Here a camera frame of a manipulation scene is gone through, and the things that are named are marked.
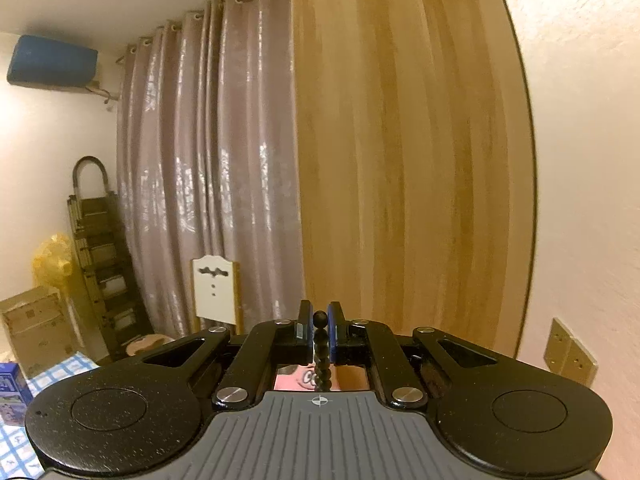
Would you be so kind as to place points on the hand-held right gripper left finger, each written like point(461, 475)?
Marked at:
point(300, 330)

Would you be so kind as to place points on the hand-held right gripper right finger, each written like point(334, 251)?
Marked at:
point(332, 335)

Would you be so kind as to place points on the pink star plush toy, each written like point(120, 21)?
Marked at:
point(292, 380)

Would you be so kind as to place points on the white wooden chair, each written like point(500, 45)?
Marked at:
point(215, 290)

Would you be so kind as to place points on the woven basket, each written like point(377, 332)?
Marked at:
point(147, 344)

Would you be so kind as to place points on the wooden wardrobe panel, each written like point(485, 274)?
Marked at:
point(410, 160)

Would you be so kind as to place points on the beige patterned curtain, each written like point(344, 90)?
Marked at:
point(200, 160)

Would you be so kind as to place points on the folding step ladder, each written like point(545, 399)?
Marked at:
point(100, 260)

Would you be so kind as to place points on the blue checkered bedsheet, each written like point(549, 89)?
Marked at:
point(50, 367)

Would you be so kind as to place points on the yellow plastic bag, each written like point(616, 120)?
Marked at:
point(52, 260)

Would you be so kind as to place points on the cardboard box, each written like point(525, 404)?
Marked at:
point(37, 325)

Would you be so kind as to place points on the blue carton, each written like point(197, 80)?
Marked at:
point(11, 392)

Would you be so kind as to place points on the air conditioner with blue cover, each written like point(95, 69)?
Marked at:
point(50, 62)

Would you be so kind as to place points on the gold wall socket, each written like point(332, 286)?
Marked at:
point(557, 347)
point(580, 362)

